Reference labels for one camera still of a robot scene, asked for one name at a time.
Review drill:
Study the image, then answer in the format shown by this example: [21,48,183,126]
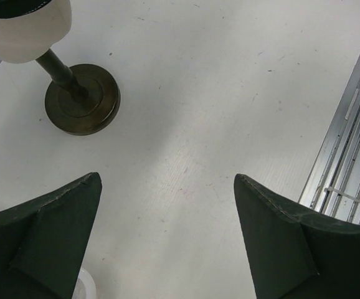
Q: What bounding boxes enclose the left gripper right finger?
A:
[234,174,360,298]

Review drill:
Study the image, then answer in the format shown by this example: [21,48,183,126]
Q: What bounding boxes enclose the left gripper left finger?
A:
[0,173,102,298]

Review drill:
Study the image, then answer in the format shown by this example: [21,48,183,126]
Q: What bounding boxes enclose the black cap gold logo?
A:
[0,0,51,19]

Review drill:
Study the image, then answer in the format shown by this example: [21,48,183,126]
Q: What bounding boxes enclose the wooden mannequin head stand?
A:
[0,0,121,136]

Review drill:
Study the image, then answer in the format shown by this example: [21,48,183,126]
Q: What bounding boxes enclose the aluminium frame rails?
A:
[298,56,360,225]

